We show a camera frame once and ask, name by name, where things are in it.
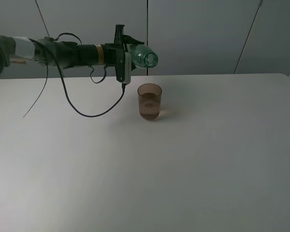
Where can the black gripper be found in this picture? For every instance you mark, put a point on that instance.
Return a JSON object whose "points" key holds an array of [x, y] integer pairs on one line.
{"points": [[115, 52]]}

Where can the green transparent plastic bottle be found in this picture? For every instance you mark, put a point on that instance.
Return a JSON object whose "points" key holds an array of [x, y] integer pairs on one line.
{"points": [[142, 56]]}

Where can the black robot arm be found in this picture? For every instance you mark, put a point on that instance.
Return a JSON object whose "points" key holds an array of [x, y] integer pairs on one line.
{"points": [[52, 52]]}

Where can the pink translucent cup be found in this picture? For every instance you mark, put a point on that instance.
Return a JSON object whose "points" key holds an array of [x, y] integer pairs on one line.
{"points": [[149, 99]]}

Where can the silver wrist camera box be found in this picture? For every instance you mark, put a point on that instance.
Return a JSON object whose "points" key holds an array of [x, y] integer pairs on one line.
{"points": [[123, 68]]}

